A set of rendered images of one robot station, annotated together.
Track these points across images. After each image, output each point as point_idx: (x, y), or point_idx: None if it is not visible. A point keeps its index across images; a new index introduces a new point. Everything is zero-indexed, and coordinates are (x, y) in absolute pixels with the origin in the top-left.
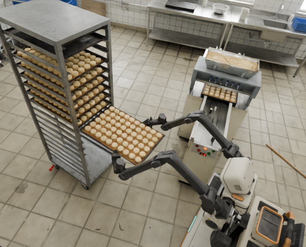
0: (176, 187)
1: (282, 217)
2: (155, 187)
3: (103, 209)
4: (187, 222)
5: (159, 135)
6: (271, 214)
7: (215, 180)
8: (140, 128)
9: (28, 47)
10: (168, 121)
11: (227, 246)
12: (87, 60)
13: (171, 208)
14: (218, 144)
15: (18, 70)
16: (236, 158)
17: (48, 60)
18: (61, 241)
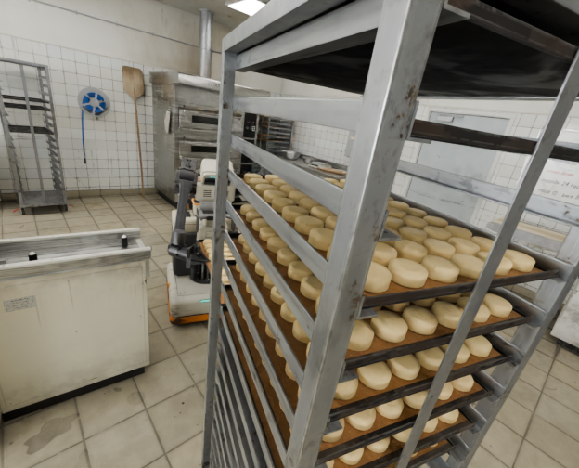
0: (160, 368)
1: (193, 198)
2: (186, 388)
3: None
4: (199, 331)
5: (208, 240)
6: (196, 202)
7: (209, 213)
8: (224, 253)
9: (506, 280)
10: None
11: None
12: (282, 180)
13: (198, 352)
14: (128, 240)
15: (515, 331)
16: (206, 166)
17: (392, 208)
18: None
